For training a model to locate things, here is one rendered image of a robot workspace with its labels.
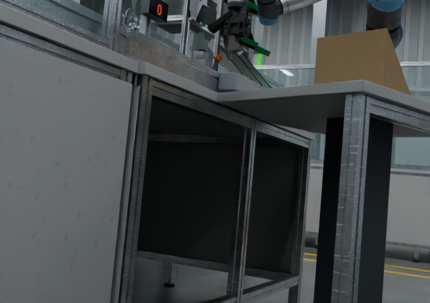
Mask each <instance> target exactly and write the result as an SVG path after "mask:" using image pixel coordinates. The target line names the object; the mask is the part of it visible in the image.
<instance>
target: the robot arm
mask: <svg viewBox="0 0 430 303"><path fill-rule="evenodd" d="M319 1H323V0H257V8H258V15H259V22H260V23H261V24H262V25H264V26H272V25H273V24H275V23H276V22H277V18H278V16H280V15H283V14H286V13H289V12H292V11H294V10H297V9H300V8H303V7H306V6H308V5H311V4H314V3H317V2H319ZM403 2H404V0H363V3H364V5H365V7H366V9H367V21H366V31H370V30H375V29H384V28H387V29H388V32H389V34H390V37H391V40H392V43H393V45H394V49H396V47H397V46H398V45H399V44H400V42H401V40H402V37H403V34H404V28H403V25H402V23H401V19H402V8H403ZM228 9H229V12H227V13H226V14H224V15H222V16H221V17H220V18H218V19H217V20H215V21H214V22H213V23H211V24H209V25H208V26H207V28H208V30H209V31H210V32H211V33H213V34H214V33H216V32H218V31H219V30H220V29H222V28H224V31H223V42H224V46H225V53H226V56H227V59H228V60H231V59H232V56H233V54H235V53H237V52H241V51H242V50H243V46H242V45H239V39H238V38H237V37H241V38H246V37H249V36H250V33H251V23H250V19H249V18H248V14H249V11H251V7H250V6H248V4H247V0H228Z"/></svg>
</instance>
